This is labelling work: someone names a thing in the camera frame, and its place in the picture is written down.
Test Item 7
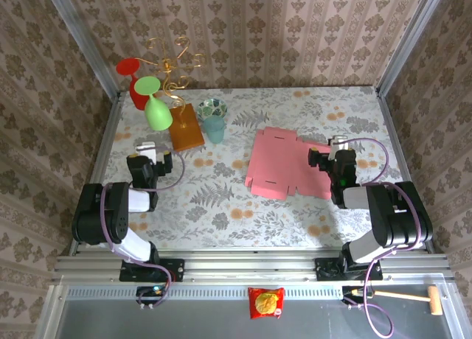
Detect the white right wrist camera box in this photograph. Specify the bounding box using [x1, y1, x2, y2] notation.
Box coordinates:
[328, 134, 348, 152]

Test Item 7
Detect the gold wire stand wooden base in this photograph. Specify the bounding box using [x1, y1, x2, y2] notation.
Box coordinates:
[147, 36, 206, 153]

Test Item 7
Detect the pink paper box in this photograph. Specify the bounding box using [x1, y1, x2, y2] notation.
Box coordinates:
[244, 127, 333, 200]

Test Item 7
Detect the red plastic wine glass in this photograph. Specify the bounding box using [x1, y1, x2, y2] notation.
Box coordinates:
[116, 57, 150, 112]

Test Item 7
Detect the teal plastic cup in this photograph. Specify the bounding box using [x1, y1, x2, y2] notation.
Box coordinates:
[202, 116, 226, 144]

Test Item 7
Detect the red snack packet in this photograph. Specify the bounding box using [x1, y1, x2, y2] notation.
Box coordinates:
[247, 286, 285, 321]

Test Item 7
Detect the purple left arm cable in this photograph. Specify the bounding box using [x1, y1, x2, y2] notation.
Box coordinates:
[100, 144, 187, 310]

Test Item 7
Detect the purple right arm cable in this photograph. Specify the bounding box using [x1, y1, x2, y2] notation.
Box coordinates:
[342, 138, 423, 339]

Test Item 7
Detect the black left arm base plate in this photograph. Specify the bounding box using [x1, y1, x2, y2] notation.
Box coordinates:
[119, 259, 185, 282]

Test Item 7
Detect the aluminium corner post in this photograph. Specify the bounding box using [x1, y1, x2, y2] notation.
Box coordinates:
[41, 0, 122, 97]
[375, 0, 449, 97]

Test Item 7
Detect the green plastic wine glass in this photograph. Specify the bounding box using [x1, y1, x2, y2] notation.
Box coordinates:
[133, 76, 173, 131]

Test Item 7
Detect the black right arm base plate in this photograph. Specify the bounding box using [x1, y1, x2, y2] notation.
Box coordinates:
[316, 257, 384, 281]

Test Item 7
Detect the small black connector board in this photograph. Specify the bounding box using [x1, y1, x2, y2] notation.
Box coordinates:
[341, 285, 370, 305]
[136, 285, 167, 305]

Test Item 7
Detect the leaf patterned bowl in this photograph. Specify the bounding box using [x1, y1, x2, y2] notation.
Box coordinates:
[196, 98, 229, 122]

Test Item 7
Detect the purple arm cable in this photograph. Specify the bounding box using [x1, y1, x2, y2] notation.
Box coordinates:
[100, 144, 187, 310]
[342, 138, 423, 339]

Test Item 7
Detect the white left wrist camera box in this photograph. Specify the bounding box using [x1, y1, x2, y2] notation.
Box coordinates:
[135, 141, 157, 158]

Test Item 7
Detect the wide aluminium extrusion beam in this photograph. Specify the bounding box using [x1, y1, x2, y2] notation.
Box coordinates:
[51, 250, 454, 285]

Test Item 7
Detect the aluminium side rail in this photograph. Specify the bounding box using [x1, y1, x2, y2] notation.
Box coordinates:
[68, 91, 125, 257]
[375, 86, 436, 254]

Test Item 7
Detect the wooden mallet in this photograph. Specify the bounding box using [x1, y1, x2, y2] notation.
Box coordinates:
[372, 285, 443, 317]

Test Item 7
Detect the slotted grey cable duct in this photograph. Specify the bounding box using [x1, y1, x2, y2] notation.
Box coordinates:
[64, 284, 373, 299]

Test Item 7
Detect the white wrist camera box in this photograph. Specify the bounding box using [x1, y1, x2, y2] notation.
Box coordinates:
[328, 134, 348, 152]
[135, 141, 157, 158]

